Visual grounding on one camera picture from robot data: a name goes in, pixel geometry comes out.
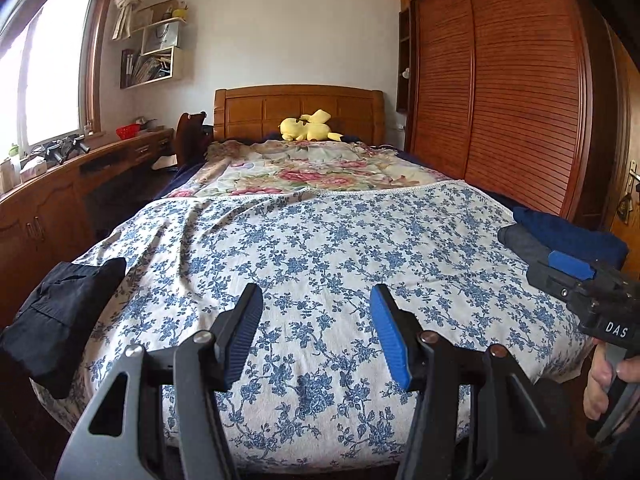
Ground white tissue box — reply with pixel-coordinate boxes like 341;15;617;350
19;157;48;183

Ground wooden slatted wardrobe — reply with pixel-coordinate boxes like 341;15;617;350
398;0;613;233

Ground white paper bag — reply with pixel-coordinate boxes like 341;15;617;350
142;22;180;56

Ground black devices on desk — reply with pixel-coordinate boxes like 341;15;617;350
45;135;92;165

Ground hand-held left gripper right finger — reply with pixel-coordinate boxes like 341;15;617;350
369;283;583;480

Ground dark grey folded garment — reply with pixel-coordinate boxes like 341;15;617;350
497;224;553;263

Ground wooden chair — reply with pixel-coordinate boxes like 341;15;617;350
174;111;208;166

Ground tied beige curtain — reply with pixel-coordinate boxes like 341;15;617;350
111;0;157;41

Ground wooden door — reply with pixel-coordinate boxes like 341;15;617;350
600;25;640;261

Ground wood framed window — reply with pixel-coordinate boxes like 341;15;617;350
0;0;118;158

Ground dark wooden side shelf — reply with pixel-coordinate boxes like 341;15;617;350
396;7;412;113

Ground wooden bed headboard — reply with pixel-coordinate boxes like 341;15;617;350
213;85;385;145

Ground brown paper bag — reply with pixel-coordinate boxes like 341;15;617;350
131;0;177;28

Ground pink floral quilt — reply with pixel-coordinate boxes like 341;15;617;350
192;139;466;198

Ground black folded clothes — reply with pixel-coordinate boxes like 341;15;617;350
0;257;127;400

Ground person's right hand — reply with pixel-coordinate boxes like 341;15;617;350
585;340;640;421

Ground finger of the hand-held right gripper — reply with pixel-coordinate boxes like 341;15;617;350
526;249;622;304

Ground white wall shelf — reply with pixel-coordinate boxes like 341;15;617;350
120;16;187;90

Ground wooden desk with cabinets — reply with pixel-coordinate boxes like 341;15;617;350
0;127;176;311

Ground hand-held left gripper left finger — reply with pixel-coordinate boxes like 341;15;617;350
55;282;264;480

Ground stack of papers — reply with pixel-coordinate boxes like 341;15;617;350
134;55;173;83

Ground blue suit jacket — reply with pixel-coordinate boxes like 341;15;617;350
512;206;630;267

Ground yellow plush toy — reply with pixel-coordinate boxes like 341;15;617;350
279;109;345;143

